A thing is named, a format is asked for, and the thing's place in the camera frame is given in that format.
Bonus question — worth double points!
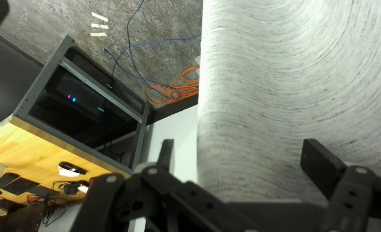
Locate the thin blue cable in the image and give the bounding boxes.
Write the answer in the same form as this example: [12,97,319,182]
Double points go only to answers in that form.
[103,0,202,88]

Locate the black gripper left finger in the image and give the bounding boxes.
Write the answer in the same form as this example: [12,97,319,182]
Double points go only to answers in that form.
[71,139,263,232]

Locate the white textured fabric curtain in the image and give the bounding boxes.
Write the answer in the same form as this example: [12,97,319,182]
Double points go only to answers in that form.
[196,0,381,206]

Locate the black electronic control box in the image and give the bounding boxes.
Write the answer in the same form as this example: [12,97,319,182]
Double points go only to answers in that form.
[54,77,117,115]

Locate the orange cable bundle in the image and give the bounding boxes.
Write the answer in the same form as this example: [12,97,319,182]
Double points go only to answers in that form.
[144,65,201,108]

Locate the flat black desk device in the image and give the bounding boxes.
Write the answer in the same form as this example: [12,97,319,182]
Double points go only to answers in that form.
[0,172,61,200]

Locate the grey metal equipment rack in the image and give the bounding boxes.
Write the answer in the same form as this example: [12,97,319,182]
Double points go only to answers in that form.
[12,34,152,176]

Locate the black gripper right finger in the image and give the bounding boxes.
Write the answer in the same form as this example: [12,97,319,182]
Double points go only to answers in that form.
[300,139,381,232]

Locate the small black desk gadget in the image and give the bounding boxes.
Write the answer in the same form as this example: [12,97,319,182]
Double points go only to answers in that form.
[58,160,89,177]

